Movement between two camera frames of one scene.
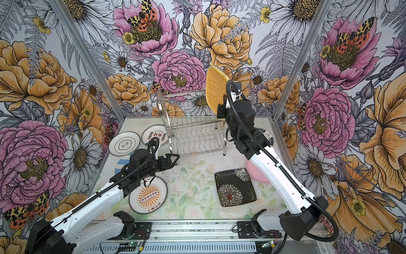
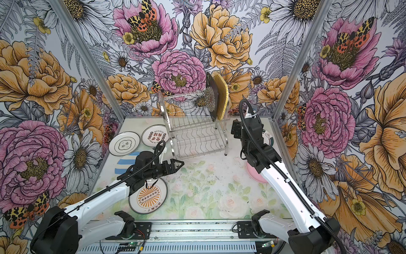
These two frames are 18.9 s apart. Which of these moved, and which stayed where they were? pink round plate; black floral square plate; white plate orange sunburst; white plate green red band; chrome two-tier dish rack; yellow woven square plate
Moved: yellow woven square plate; black floral square plate
Stayed: white plate green red band; white plate orange sunburst; pink round plate; chrome two-tier dish rack
